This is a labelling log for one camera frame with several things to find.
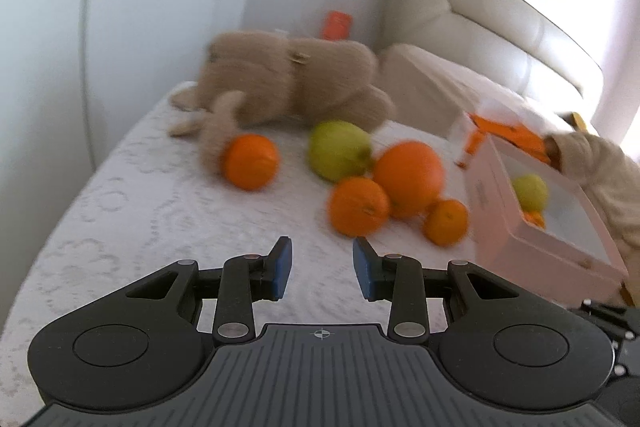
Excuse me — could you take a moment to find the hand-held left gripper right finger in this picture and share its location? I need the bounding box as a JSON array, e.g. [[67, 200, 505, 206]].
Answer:
[[352, 237, 521, 344]]

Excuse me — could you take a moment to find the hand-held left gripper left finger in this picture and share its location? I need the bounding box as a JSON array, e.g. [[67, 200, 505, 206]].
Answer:
[[122, 235, 293, 344]]

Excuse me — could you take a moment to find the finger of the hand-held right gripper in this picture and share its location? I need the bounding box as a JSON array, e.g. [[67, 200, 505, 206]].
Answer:
[[570, 298, 640, 408]]

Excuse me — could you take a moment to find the large orange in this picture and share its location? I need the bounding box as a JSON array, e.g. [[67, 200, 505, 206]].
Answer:
[[372, 141, 446, 220]]

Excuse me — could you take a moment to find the pink cardboard box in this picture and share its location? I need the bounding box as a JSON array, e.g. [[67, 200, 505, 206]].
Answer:
[[462, 134, 630, 305]]

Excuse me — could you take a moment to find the beige plush toy right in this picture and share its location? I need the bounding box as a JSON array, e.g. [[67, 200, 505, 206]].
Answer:
[[542, 129, 640, 258]]

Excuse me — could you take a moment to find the white lace bedspread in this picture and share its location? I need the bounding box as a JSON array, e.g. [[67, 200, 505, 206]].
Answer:
[[0, 79, 626, 358]]

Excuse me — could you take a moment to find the brown teddy bear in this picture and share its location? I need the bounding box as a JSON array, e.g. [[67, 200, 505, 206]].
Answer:
[[167, 29, 398, 178]]

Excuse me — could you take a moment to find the beige pillow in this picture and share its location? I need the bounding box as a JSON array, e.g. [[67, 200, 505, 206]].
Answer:
[[380, 44, 531, 140]]

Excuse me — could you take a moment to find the orange owl figure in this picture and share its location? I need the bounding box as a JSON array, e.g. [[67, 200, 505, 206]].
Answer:
[[320, 11, 354, 42]]

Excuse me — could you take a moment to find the white wardrobe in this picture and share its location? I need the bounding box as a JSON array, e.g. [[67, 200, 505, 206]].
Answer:
[[0, 0, 273, 308]]

